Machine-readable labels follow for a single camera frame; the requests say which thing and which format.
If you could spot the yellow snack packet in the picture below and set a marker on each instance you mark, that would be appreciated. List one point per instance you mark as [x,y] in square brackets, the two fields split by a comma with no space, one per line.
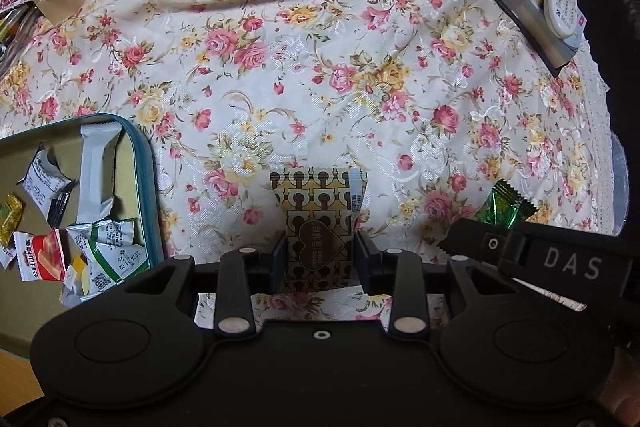
[77,279]

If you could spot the gold patterned snack packet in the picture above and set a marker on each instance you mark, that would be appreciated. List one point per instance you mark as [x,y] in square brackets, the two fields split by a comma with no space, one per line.
[315,217]

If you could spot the small gold candy packet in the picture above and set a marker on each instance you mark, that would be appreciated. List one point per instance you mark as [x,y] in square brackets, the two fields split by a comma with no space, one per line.
[11,217]

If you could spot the floral tablecloth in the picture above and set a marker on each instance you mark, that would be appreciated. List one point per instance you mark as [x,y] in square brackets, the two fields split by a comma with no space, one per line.
[325,72]

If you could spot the white snack bar packet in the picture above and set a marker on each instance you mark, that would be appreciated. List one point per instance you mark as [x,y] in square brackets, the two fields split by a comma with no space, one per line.
[6,257]

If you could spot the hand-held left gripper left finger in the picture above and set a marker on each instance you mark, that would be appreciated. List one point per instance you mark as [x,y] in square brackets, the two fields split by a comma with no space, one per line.
[280,262]

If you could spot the white blue snack packet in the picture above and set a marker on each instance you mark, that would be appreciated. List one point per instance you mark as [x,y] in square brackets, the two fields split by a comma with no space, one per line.
[42,184]

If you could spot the dark green candy packet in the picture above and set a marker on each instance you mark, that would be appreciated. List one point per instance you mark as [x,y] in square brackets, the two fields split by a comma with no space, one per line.
[507,207]

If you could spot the red white snack packet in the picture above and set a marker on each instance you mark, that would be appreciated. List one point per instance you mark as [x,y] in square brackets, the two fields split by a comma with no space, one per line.
[42,257]

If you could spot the green white leaf-print packet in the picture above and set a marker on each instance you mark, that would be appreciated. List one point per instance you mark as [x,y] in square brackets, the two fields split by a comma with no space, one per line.
[110,252]

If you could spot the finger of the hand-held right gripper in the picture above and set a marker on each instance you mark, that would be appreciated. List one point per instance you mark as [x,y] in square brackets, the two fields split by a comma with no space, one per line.
[472,242]

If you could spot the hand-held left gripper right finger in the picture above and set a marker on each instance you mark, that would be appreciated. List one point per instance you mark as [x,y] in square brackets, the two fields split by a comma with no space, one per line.
[361,263]

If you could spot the gold tin tray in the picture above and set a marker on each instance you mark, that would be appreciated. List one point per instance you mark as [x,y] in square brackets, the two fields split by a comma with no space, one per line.
[127,167]

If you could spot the grey long snack packet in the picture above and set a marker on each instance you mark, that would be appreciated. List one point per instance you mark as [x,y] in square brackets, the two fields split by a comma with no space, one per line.
[97,177]

